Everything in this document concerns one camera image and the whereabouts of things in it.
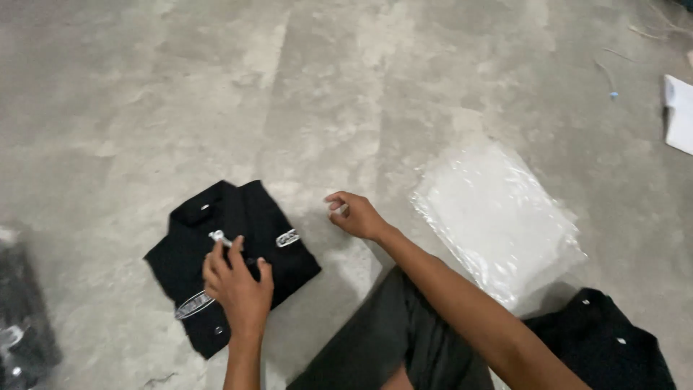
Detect person's left hand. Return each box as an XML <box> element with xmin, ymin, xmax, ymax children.
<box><xmin>202</xmin><ymin>235</ymin><xmax>275</xmax><ymax>339</ymax></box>

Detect thread with blue bit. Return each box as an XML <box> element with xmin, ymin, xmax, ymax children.
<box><xmin>593</xmin><ymin>58</ymin><xmax>619</xmax><ymax>100</ymax></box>

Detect stack of clear plastic bags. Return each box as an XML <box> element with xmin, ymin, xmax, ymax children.
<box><xmin>409</xmin><ymin>141</ymin><xmax>589</xmax><ymax>313</ymax></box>

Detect heap of bagged black shirts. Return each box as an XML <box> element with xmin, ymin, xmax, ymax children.
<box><xmin>0</xmin><ymin>226</ymin><xmax>64</xmax><ymax>390</ymax></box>

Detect unfolded black shirt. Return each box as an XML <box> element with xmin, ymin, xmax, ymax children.
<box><xmin>522</xmin><ymin>287</ymin><xmax>677</xmax><ymax>390</ymax></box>

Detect person's right hand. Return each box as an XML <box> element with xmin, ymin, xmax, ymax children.
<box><xmin>324</xmin><ymin>191</ymin><xmax>392</xmax><ymax>242</ymax></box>

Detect folded black shirt silver patches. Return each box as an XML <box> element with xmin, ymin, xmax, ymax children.
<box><xmin>143</xmin><ymin>179</ymin><xmax>322</xmax><ymax>360</ymax></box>

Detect person's dark grey shorts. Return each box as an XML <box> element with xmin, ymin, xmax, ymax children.
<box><xmin>286</xmin><ymin>265</ymin><xmax>494</xmax><ymax>390</ymax></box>

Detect white paper sheet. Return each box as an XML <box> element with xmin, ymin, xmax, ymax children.
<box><xmin>663</xmin><ymin>74</ymin><xmax>693</xmax><ymax>157</ymax></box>

